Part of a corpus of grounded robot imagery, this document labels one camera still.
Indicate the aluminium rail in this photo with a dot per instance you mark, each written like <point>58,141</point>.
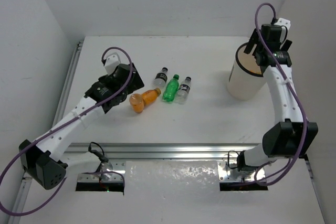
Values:
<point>170,152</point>
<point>60,112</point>

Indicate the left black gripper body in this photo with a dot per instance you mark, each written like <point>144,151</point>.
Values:
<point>134,81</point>

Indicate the white bin with black rim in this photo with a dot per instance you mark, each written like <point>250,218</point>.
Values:
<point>242,84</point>

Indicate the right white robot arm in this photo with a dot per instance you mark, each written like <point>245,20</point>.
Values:
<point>291,135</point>

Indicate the orange bottle lying sideways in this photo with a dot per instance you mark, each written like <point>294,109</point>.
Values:
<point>150,96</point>

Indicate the front aluminium rail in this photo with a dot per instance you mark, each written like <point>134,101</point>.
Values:
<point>170,152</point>

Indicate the left aluminium rail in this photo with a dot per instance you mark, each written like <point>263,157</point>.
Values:
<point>60,112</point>

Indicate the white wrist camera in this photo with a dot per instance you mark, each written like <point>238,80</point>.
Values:
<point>111,63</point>
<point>283,22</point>

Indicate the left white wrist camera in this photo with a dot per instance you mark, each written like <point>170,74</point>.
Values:
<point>111,63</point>

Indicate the black label clear bottle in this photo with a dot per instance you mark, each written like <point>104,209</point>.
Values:
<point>161,78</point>

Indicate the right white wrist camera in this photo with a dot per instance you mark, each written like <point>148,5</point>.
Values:
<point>283,22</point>

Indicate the blue label clear bottle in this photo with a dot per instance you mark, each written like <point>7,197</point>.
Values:
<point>183,91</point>

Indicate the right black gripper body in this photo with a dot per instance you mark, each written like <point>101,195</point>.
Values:
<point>286,45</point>

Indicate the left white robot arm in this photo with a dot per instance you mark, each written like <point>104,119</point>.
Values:
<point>45,162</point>

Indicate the green plastic bottle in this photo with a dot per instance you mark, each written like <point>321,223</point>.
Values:
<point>171,89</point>

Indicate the orange bottle facing camera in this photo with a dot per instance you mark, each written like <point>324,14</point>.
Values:
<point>137,103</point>

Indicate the orange bottle front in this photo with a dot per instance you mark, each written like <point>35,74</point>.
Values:
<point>255,70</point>

